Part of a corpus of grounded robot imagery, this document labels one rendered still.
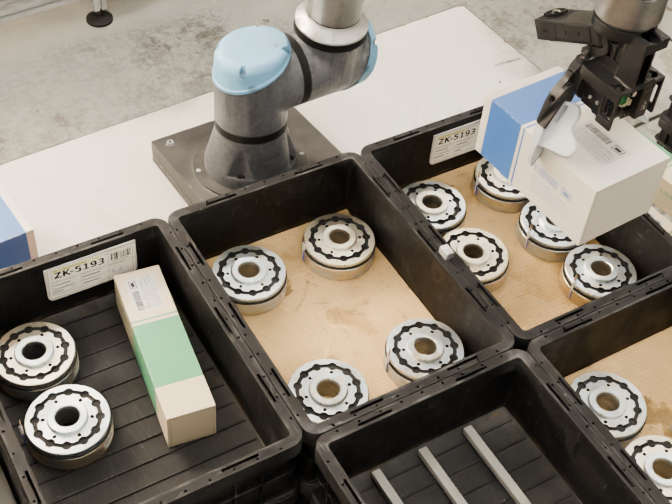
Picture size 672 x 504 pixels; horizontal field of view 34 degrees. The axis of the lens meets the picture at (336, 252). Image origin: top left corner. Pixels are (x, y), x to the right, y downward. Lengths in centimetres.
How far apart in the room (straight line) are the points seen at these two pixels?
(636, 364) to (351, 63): 63
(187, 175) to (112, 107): 133
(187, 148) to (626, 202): 80
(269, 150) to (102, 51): 163
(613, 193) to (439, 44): 95
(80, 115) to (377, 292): 171
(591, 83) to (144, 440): 68
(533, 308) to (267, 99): 51
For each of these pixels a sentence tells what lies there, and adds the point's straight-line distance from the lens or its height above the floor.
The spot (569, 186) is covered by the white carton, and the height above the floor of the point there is 111.
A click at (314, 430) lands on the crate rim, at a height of 93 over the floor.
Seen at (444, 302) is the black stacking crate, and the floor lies 87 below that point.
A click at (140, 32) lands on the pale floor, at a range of 338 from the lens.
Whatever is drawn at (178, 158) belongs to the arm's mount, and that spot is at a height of 75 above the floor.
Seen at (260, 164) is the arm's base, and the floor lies 80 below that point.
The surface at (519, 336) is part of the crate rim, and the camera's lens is 138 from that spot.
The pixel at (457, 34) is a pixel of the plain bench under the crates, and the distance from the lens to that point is 223.
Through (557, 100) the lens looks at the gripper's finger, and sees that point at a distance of 129.
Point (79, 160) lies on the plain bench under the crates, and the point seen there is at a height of 70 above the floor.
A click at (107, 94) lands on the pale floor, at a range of 316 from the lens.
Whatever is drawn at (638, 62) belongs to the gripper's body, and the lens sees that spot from 124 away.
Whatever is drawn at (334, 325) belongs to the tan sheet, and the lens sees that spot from 149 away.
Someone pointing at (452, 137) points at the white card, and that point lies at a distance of 167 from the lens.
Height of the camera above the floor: 198
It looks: 47 degrees down
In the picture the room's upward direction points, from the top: 6 degrees clockwise
